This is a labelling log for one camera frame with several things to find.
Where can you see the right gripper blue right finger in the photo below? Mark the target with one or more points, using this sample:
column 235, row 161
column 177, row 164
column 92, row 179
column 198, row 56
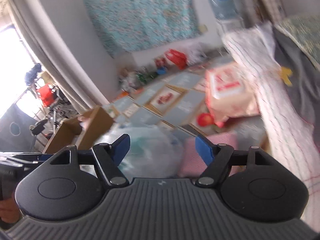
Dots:
column 216, row 157

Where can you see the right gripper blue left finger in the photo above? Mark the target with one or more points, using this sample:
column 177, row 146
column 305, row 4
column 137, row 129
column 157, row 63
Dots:
column 108, row 157

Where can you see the pink knitted cloth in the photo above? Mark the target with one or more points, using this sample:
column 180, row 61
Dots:
column 198, row 155

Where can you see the person's left hand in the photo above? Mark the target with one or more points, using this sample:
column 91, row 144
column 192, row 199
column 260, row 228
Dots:
column 9, row 211

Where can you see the dark blue patterned quilt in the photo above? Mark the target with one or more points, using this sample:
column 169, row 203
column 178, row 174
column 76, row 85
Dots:
column 15, row 134

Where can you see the brown cardboard box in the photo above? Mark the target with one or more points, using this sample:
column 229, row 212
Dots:
column 82, row 131

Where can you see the FamilyMart plastic bag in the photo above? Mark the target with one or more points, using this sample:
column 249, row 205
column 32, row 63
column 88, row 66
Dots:
column 154, row 152

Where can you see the pink white tissue pack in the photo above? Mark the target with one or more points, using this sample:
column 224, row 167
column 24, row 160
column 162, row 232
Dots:
column 229, row 94

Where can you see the white striped fleece blanket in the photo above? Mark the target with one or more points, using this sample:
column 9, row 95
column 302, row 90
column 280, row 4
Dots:
column 290, row 137

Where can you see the red plastic bag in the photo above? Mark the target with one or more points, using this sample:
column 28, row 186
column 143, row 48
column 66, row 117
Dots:
column 177, row 58

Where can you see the grey blanket with ducks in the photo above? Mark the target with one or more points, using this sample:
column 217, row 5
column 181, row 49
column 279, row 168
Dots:
column 302, row 83

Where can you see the white water dispenser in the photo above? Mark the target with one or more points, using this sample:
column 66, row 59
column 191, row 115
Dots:
column 225, row 26

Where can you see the white curtain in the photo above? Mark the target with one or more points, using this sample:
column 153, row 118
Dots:
column 63, row 38

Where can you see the floral green pillow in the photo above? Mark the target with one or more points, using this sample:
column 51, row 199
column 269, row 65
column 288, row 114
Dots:
column 304, row 32

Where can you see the water dispenser bottle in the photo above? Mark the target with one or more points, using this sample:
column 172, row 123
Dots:
column 224, row 9

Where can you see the floral teal wall cloth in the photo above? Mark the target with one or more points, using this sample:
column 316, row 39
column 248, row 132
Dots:
column 135, row 25

